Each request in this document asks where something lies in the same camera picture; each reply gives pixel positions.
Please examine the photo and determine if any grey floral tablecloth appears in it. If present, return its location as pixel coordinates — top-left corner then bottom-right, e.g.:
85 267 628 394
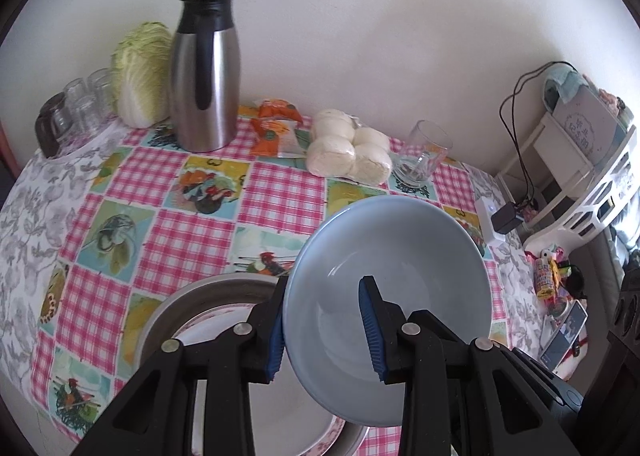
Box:
0 126 591 382

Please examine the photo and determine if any steel thermos jug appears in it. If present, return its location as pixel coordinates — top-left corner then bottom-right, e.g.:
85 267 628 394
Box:
169 0 240 153

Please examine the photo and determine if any pink floral round plate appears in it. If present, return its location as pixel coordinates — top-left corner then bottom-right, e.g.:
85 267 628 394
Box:
172 303 351 456

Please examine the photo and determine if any light blue bowl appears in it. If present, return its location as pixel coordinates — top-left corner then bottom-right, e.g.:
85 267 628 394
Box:
282 195 493 428

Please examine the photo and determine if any clear drinking glass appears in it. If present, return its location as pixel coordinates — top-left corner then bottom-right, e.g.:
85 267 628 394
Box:
62 78 91 114
87 68 116 109
50 108 76 142
72 96 106 134

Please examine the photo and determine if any pink checked tablecloth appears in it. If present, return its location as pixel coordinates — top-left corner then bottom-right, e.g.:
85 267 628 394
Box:
30 106 511 456

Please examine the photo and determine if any dark glass teapot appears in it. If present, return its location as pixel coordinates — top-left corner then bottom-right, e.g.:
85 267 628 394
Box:
35 92 71 159

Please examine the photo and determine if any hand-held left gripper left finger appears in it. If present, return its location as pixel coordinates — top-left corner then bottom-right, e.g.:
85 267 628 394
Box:
70 276 291 456

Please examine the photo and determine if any black charger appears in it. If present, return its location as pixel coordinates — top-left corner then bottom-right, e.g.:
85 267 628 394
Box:
491 202 523 234

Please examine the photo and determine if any grey sofa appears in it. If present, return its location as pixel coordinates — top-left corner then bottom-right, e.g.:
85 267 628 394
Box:
565 231 640 302

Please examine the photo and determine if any teal cloth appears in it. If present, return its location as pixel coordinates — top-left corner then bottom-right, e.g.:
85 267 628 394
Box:
544 65 591 109

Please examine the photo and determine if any bag of steamed buns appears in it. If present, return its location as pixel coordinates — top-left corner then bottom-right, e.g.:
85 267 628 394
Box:
306 108 393 182

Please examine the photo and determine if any white cut-out shelf rack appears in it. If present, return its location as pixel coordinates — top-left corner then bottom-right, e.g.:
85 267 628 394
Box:
495 108 640 257

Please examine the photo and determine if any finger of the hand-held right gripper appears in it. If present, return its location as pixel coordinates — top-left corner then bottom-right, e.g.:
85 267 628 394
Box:
511 348 585 437

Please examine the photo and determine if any napa cabbage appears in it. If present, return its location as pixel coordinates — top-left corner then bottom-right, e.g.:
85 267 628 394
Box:
111 22 173 128

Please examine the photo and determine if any white framed board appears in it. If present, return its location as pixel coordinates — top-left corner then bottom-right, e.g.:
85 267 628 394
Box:
552 86 623 167

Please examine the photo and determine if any clear glass mug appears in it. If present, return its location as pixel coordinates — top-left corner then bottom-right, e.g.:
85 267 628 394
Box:
392 120 453 189

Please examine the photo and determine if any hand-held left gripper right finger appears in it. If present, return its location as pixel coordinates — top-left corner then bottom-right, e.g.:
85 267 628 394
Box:
358 276 581 456

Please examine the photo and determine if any orange snack packet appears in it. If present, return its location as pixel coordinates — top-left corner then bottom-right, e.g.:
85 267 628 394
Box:
257 100 301 124
250 118 311 158

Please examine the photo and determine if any white power strip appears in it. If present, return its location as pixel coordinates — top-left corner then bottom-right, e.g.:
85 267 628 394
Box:
474 197 506 247

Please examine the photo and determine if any smartphone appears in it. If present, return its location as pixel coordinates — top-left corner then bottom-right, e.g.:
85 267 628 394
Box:
540 299 590 372

